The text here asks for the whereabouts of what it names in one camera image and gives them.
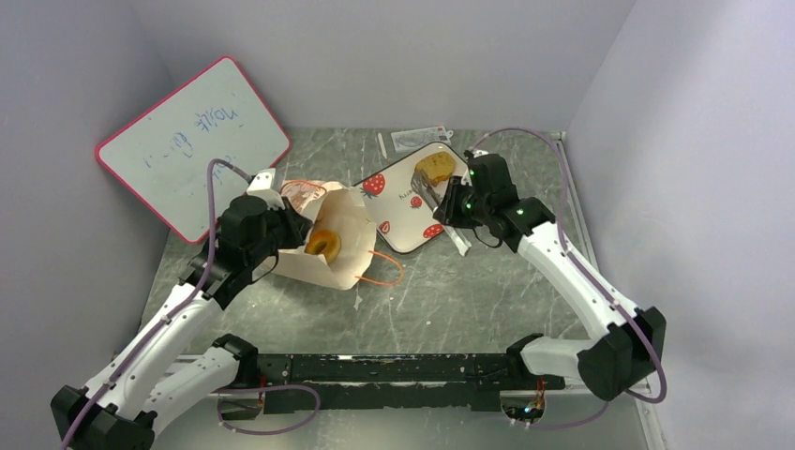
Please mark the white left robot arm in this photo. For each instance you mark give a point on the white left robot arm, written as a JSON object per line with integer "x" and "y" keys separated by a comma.
{"x": 132, "y": 400}

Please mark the white paper bag orange handles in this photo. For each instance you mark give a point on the white paper bag orange handles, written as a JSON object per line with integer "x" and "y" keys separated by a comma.
{"x": 341, "y": 241}

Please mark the pink framed whiteboard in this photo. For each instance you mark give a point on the pink framed whiteboard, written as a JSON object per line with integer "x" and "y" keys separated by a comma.
{"x": 165, "y": 157}

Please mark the clear plastic package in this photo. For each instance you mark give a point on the clear plastic package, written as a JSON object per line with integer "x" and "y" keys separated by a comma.
{"x": 410, "y": 140}

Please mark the yellow fake bread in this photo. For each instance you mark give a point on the yellow fake bread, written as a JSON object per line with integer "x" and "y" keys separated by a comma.
{"x": 437, "y": 167}

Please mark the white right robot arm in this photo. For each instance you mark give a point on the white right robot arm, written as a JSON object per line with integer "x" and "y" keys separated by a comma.
{"x": 624, "y": 343}

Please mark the ring doughnut fake bread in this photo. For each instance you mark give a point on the ring doughnut fake bread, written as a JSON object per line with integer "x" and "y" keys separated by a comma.
{"x": 324, "y": 243}

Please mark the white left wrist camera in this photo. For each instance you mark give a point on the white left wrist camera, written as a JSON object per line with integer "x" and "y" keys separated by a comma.
{"x": 264, "y": 186}

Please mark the aluminium frame rail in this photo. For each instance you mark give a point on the aluminium frame rail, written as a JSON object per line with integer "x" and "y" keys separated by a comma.
{"x": 568, "y": 206}

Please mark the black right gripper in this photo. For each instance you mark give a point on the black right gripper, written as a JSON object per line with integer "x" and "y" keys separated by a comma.
{"x": 450, "y": 209}

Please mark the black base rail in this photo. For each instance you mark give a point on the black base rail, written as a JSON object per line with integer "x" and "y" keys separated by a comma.
{"x": 399, "y": 381}

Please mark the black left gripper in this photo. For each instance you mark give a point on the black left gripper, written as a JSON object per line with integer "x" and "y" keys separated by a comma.
{"x": 297, "y": 225}

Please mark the metal tongs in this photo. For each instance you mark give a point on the metal tongs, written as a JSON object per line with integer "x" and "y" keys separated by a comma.
{"x": 422, "y": 186}

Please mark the strawberry pattern tray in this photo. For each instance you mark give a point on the strawberry pattern tray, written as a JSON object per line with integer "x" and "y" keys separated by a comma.
{"x": 402, "y": 218}

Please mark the white pen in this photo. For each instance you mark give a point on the white pen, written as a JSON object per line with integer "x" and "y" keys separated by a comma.
{"x": 382, "y": 145}

